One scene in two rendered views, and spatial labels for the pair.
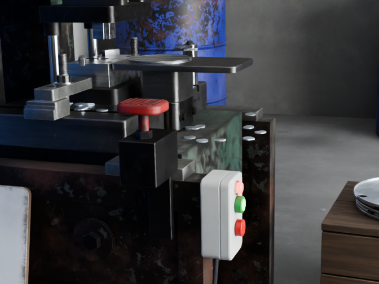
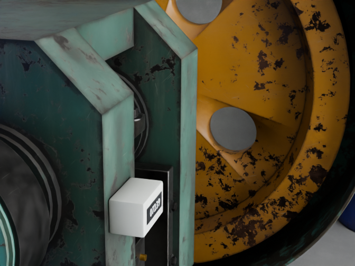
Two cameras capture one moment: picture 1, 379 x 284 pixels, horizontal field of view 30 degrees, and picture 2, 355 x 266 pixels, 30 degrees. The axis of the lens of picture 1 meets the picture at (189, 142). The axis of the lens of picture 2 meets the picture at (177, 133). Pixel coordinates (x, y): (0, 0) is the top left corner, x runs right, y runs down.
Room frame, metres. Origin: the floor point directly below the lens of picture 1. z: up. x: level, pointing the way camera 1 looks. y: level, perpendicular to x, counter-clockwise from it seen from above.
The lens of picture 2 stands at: (0.58, 0.09, 1.61)
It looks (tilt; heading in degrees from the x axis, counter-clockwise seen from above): 18 degrees down; 356
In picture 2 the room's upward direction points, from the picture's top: 1 degrees clockwise
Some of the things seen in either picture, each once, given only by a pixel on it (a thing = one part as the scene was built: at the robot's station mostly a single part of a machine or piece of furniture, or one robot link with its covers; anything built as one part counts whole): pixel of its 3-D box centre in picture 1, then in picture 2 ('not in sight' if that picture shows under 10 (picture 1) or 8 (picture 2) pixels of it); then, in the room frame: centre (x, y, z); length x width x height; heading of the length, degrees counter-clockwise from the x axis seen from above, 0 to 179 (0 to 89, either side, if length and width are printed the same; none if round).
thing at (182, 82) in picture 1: (183, 92); not in sight; (1.38, 0.01, 0.72); 0.25 x 0.14 x 0.14; 70
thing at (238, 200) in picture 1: (239, 204); not in sight; (1.09, -0.08, 0.58); 0.03 x 0.01 x 0.03; 160
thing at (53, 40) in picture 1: (53, 50); not in sight; (1.38, 0.26, 0.81); 0.02 x 0.02 x 0.14
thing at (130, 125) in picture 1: (104, 109); not in sight; (1.44, 0.17, 0.68); 0.45 x 0.30 x 0.06; 160
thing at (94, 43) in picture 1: (92, 41); not in sight; (1.54, 0.20, 0.81); 0.02 x 0.02 x 0.14
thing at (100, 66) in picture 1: (105, 69); not in sight; (1.44, 0.17, 0.76); 0.15 x 0.09 x 0.05; 160
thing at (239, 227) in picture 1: (239, 227); not in sight; (1.09, -0.08, 0.54); 0.03 x 0.01 x 0.03; 160
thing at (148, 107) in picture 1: (143, 125); not in sight; (1.05, 0.07, 0.72); 0.07 x 0.06 x 0.08; 70
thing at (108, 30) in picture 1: (105, 29); not in sight; (1.43, 0.16, 0.84); 0.05 x 0.03 x 0.04; 160
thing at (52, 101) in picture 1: (61, 83); not in sight; (1.28, 0.23, 0.76); 0.17 x 0.06 x 0.10; 160
